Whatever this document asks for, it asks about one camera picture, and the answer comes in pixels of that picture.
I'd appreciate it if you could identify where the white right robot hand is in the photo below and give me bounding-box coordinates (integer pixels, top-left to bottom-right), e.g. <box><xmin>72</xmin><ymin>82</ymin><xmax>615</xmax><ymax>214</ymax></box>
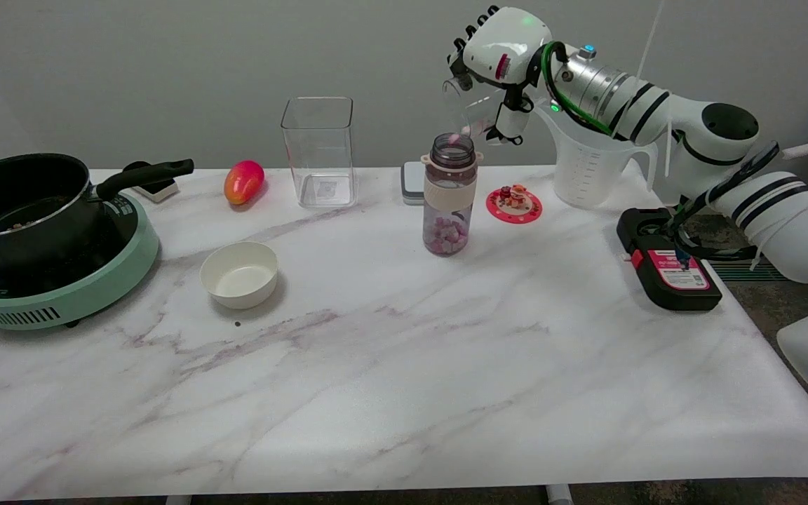
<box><xmin>445</xmin><ymin>5</ymin><xmax>553</xmax><ymax>147</ymax></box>

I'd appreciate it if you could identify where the small clear measuring cup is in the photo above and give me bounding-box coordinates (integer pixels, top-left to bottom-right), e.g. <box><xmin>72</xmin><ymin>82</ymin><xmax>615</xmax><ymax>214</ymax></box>
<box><xmin>443</xmin><ymin>75</ymin><xmax>508</xmax><ymax>138</ymax></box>

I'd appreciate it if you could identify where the large translucent measuring jug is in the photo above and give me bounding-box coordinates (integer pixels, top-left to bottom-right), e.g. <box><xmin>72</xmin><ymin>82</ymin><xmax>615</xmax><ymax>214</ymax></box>
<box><xmin>530</xmin><ymin>105</ymin><xmax>659</xmax><ymax>210</ymax></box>

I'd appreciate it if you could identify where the clear bottle with beige sleeve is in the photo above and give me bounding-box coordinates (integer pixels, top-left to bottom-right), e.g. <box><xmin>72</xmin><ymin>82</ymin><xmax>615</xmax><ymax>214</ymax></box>
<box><xmin>421</xmin><ymin>133</ymin><xmax>485</xmax><ymax>257</ymax></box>

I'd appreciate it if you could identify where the red coaster with figurines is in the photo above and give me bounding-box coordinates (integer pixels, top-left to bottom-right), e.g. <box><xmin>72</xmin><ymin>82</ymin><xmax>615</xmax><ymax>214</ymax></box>
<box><xmin>485</xmin><ymin>184</ymin><xmax>543</xmax><ymax>224</ymax></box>

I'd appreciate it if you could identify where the grey white kitchen scale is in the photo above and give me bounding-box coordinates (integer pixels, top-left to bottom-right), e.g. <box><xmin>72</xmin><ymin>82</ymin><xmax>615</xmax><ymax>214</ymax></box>
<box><xmin>401</xmin><ymin>161</ymin><xmax>427</xmax><ymax>206</ymax></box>

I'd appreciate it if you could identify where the clear square plastic container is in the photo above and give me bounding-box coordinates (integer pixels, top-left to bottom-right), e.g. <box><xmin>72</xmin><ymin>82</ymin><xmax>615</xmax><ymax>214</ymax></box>
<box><xmin>281</xmin><ymin>97</ymin><xmax>358</xmax><ymax>209</ymax></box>

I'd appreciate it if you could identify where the black box with red label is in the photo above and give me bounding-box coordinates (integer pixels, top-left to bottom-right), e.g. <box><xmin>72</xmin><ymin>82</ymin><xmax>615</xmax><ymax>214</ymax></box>
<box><xmin>616</xmin><ymin>207</ymin><xmax>723</xmax><ymax>312</ymax></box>

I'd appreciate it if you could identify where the red yellow mango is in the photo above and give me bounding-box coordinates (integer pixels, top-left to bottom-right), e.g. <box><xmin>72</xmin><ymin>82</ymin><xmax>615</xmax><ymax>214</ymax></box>
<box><xmin>224</xmin><ymin>160</ymin><xmax>266</xmax><ymax>206</ymax></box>

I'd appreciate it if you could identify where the floor vent grille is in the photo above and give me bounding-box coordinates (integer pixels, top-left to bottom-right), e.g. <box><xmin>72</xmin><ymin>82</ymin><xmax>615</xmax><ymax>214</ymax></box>
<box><xmin>713</xmin><ymin>261</ymin><xmax>797</xmax><ymax>284</ymax></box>

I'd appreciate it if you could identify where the white bowl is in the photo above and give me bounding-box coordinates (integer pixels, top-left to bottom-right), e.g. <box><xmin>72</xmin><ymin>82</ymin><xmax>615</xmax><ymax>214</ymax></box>
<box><xmin>200</xmin><ymin>241</ymin><xmax>279</xmax><ymax>310</ymax></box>

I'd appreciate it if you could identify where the small black white gadget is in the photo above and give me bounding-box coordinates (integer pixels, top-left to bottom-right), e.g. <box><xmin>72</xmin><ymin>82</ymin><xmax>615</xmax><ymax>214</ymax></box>
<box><xmin>123</xmin><ymin>161</ymin><xmax>180</xmax><ymax>204</ymax></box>

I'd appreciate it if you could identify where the green induction cooker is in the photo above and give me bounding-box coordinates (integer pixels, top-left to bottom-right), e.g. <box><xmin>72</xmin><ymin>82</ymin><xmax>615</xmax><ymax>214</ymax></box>
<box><xmin>0</xmin><ymin>191</ymin><xmax>161</xmax><ymax>331</ymax></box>

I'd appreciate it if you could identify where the green robot cable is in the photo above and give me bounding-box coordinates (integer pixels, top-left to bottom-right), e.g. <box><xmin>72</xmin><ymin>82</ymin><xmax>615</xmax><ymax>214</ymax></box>
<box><xmin>541</xmin><ymin>41</ymin><xmax>612</xmax><ymax>136</ymax></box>

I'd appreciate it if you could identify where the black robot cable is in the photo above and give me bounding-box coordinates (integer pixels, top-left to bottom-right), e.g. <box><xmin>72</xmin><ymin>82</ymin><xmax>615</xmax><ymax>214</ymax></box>
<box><xmin>662</xmin><ymin>140</ymin><xmax>783</xmax><ymax>264</ymax></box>

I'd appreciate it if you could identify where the black saucepan with handle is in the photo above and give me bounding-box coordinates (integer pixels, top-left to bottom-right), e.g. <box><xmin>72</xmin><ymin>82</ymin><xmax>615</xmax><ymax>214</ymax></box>
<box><xmin>0</xmin><ymin>153</ymin><xmax>195</xmax><ymax>271</ymax></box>

